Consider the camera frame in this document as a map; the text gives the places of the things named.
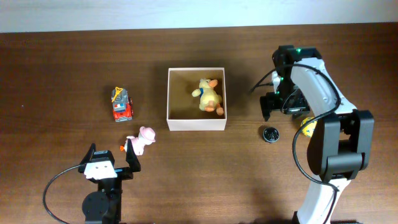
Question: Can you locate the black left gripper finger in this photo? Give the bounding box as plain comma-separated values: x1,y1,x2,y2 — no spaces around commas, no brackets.
80,143,96,165
126,139,141,172

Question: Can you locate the small black round lid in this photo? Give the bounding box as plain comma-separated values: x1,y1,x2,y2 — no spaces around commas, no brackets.
262,127,280,143

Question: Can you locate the red grey toy truck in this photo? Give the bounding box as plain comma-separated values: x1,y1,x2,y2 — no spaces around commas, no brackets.
111,87,134,122

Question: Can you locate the yellow plush duck toy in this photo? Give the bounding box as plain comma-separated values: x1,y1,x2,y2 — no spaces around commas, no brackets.
192,78,224,116

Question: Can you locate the pink cardboard box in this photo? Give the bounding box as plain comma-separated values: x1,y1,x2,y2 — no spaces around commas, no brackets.
166,67,227,131

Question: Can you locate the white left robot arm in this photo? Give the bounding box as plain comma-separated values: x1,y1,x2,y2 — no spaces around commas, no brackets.
78,140,141,224

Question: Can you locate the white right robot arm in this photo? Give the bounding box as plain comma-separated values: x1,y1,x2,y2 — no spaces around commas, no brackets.
260,45,374,223

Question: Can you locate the pink white toy duck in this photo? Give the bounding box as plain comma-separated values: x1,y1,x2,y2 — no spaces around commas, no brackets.
120,126,155,156

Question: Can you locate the yellow ball with blue letters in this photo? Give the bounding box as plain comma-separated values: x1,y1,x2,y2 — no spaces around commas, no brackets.
300,117,317,138

